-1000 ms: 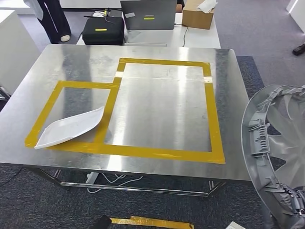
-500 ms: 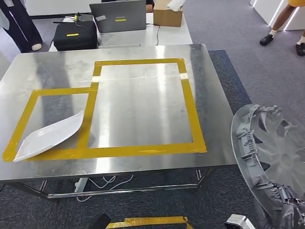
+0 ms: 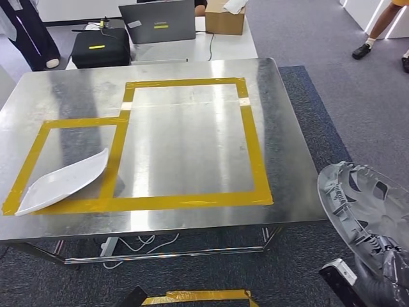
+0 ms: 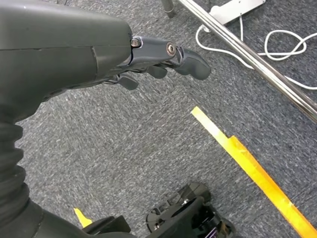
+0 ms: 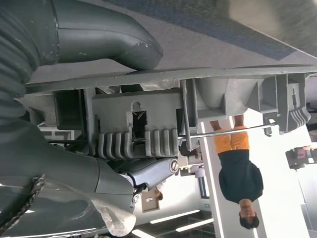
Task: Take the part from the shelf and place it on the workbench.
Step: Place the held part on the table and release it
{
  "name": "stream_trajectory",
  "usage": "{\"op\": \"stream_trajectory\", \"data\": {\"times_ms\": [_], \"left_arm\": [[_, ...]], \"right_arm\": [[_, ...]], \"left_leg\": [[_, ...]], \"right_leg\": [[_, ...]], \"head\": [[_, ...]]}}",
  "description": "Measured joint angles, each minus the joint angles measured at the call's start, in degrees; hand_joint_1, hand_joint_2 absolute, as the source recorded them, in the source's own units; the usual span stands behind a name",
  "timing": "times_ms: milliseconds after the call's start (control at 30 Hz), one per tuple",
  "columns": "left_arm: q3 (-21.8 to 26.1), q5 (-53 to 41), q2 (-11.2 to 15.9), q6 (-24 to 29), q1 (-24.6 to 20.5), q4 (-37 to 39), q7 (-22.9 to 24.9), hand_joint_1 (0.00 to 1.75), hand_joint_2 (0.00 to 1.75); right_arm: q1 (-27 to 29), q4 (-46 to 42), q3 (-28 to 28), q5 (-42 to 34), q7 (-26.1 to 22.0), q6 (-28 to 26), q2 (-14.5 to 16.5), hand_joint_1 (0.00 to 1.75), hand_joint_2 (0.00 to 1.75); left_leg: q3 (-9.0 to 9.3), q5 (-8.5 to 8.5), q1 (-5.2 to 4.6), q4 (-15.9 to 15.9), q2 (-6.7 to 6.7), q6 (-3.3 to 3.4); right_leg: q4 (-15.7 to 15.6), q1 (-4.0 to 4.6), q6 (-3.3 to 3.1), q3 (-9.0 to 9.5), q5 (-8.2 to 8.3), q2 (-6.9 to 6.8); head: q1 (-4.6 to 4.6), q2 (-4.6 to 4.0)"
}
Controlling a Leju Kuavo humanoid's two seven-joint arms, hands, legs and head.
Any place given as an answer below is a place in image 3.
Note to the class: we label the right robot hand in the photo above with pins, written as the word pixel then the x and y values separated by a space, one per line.
pixel 396 279

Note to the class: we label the grey plastic hubcap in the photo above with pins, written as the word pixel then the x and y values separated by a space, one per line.
pixel 367 203

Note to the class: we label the steel workbench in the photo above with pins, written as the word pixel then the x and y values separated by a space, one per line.
pixel 192 140

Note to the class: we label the person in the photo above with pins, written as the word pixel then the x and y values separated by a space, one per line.
pixel 201 7
pixel 29 34
pixel 362 51

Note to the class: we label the yellow floor tape strip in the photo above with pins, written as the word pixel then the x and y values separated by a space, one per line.
pixel 204 295

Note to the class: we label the white lit platform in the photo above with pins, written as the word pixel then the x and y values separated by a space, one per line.
pixel 355 12

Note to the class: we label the white table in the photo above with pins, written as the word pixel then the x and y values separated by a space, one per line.
pixel 223 46

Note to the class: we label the cardboard box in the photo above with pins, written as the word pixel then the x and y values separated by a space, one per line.
pixel 223 23

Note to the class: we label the white crumpled cloth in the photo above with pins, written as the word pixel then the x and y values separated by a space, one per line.
pixel 235 6

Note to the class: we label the grey laptop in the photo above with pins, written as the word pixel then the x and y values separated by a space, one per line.
pixel 159 17

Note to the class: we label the white curved plastic panel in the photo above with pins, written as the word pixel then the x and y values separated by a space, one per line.
pixel 63 182

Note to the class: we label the black carrying case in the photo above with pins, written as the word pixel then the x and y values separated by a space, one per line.
pixel 99 53

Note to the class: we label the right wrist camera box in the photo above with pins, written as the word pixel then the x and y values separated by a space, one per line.
pixel 342 271

